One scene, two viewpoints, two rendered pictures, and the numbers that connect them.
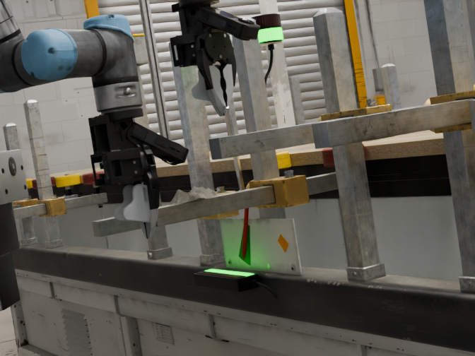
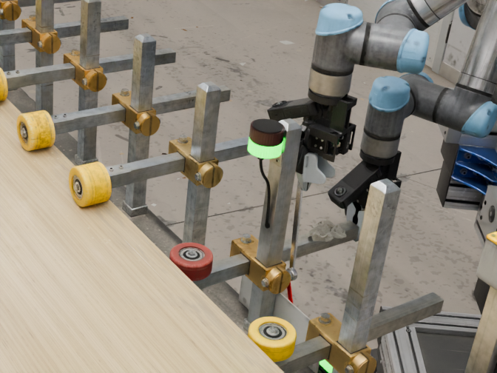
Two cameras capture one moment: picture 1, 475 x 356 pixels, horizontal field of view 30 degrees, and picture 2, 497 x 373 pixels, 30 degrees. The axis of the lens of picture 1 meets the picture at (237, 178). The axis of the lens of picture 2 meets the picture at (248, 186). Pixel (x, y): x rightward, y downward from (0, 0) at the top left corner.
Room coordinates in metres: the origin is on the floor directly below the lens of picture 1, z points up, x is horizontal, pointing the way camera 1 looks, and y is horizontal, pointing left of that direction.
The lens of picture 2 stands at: (3.08, -0.33, 1.86)
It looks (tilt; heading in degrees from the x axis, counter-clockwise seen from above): 30 degrees down; 171
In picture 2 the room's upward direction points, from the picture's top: 7 degrees clockwise
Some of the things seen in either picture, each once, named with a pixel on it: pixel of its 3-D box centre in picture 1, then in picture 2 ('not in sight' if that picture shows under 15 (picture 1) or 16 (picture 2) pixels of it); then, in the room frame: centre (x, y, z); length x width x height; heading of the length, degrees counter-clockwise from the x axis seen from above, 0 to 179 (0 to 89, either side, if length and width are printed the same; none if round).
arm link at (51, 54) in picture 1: (56, 56); (416, 96); (1.38, 0.25, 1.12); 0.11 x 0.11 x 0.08; 52
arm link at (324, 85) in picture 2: not in sight; (330, 79); (1.57, 0.02, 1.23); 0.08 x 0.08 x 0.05
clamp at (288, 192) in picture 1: (276, 191); (259, 265); (1.61, -0.07, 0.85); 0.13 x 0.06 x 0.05; 31
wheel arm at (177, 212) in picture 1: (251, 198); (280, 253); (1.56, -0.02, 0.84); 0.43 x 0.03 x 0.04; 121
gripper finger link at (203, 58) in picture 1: (208, 64); not in sight; (1.55, 0.02, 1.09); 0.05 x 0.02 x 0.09; 141
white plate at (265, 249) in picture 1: (256, 244); (279, 314); (1.64, -0.02, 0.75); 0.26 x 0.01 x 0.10; 31
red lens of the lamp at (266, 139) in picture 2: (264, 22); (266, 132); (1.65, -0.09, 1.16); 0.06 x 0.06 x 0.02
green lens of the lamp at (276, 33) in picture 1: (266, 36); (265, 144); (1.65, -0.09, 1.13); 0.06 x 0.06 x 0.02
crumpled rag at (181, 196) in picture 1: (194, 193); (325, 227); (1.50, 0.08, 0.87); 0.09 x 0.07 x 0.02; 121
